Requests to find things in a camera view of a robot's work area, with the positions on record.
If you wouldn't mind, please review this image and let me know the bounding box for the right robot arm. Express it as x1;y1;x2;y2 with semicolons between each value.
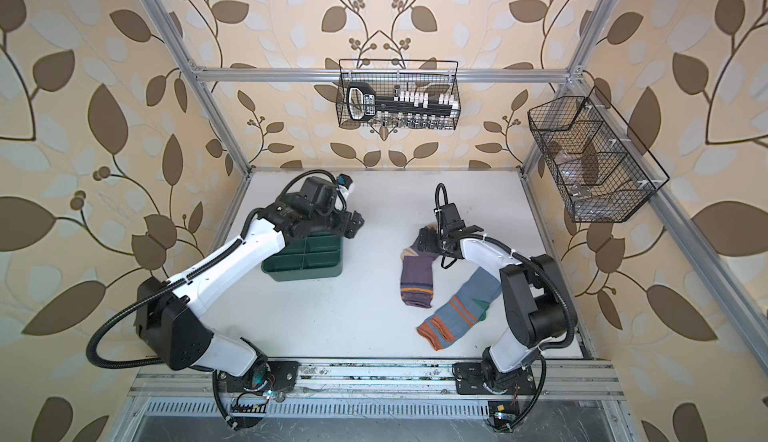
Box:
416;183;577;394

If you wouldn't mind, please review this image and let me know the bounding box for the aluminium front rail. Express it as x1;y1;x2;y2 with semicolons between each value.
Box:
128;357;625;399

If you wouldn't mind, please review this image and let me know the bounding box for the side wire basket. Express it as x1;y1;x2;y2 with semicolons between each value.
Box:
527;87;670;223

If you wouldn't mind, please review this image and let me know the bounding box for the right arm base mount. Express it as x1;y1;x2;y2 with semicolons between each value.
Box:
452;361;536;396

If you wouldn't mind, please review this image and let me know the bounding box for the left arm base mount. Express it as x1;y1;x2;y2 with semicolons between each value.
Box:
217;359;300;395

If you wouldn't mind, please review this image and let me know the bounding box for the back wire basket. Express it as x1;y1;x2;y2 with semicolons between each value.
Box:
336;57;461;131

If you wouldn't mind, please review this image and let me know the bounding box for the black tool rack in basket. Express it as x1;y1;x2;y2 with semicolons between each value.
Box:
342;82;461;122

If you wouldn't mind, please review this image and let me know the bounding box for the purple sock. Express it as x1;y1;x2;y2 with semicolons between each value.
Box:
400;224;441;309

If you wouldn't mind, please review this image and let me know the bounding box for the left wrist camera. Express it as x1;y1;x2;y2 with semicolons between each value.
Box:
336;174;355;198

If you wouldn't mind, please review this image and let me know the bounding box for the blue striped sock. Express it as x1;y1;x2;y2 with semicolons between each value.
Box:
416;268;502;351

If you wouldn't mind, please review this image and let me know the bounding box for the green divided tray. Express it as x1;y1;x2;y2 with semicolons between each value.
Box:
261;234;343;282

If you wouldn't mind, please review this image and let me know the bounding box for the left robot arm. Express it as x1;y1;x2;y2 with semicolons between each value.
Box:
85;169;364;377

